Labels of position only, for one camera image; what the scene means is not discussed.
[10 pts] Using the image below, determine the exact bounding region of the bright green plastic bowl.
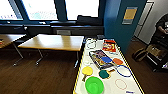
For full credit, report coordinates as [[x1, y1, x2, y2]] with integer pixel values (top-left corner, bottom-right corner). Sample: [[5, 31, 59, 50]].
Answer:
[[84, 76, 105, 94]]

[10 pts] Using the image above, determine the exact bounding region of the yellow gaming table white top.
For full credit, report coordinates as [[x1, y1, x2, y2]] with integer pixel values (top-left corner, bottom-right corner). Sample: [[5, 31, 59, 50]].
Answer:
[[72, 36, 145, 94]]

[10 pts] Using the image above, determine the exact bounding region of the clear glass bowl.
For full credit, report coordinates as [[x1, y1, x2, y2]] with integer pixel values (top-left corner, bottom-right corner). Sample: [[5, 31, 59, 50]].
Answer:
[[85, 38, 99, 51]]

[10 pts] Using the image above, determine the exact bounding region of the small grey box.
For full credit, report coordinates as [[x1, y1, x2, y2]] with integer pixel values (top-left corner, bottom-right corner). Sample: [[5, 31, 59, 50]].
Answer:
[[96, 34, 106, 41]]

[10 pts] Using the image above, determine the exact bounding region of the yellow round paddle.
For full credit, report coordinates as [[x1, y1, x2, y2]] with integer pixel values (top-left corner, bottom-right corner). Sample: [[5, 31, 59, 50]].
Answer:
[[81, 65, 95, 81]]

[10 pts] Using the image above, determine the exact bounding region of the red game box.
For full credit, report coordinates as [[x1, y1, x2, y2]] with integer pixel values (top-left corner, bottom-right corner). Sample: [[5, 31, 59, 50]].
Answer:
[[101, 38, 118, 54]]

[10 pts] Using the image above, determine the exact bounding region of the blue plastic bowl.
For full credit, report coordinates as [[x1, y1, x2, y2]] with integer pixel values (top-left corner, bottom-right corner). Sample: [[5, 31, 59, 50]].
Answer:
[[100, 56, 113, 65]]

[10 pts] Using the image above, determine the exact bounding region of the grey chair back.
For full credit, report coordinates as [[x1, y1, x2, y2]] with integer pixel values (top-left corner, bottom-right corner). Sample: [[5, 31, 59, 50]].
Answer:
[[56, 28, 72, 36]]

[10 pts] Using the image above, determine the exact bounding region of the dark sofa cushion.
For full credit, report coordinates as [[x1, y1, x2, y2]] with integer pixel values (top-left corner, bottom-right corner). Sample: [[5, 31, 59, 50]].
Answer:
[[76, 14, 103, 27]]

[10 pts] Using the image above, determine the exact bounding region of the wooden work table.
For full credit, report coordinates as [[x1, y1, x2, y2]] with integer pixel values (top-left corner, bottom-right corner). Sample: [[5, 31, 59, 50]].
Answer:
[[16, 32, 85, 68], [0, 32, 27, 66]]

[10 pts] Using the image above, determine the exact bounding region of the dark green round paddle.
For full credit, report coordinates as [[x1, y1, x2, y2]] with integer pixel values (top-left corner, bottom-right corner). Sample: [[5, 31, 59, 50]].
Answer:
[[98, 69, 111, 81]]

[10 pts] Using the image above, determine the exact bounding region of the orange plastic bowl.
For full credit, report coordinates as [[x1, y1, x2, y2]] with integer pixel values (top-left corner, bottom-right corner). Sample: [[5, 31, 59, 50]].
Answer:
[[112, 57, 125, 67]]

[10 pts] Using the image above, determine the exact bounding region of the bright window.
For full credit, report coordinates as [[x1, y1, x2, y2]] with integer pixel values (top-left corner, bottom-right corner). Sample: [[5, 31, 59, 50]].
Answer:
[[21, 0, 60, 22], [0, 0, 18, 20], [64, 0, 101, 19]]

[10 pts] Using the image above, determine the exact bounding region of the white bowl blue rim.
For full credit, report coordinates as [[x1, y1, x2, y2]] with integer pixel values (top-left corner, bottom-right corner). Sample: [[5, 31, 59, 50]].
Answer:
[[115, 64, 133, 79]]

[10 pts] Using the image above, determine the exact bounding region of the brown black backpack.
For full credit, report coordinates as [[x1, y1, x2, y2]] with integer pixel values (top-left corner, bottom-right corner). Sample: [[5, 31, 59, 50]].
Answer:
[[132, 47, 150, 63]]

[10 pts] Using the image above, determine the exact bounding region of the person in dark shirt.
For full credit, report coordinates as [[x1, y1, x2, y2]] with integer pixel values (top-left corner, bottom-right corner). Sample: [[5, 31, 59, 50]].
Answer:
[[155, 12, 168, 38]]

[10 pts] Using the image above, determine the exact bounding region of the yellow wall sign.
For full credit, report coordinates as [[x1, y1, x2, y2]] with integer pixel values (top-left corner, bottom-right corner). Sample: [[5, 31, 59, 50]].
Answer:
[[121, 6, 139, 26]]

